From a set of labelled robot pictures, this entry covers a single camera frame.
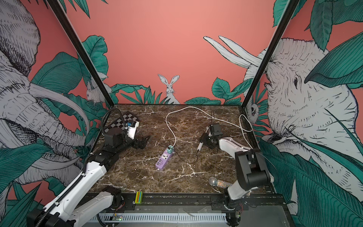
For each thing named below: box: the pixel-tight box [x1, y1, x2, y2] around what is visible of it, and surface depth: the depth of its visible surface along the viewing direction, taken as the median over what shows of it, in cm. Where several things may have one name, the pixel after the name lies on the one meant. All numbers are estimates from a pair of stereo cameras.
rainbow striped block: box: [135, 191, 144, 204], surface depth 75 cm
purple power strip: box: [155, 148, 174, 169], surface depth 89 cm
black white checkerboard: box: [103, 111, 140, 133], surface depth 107 cm
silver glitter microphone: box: [208, 176, 233, 189], surface depth 80 cm
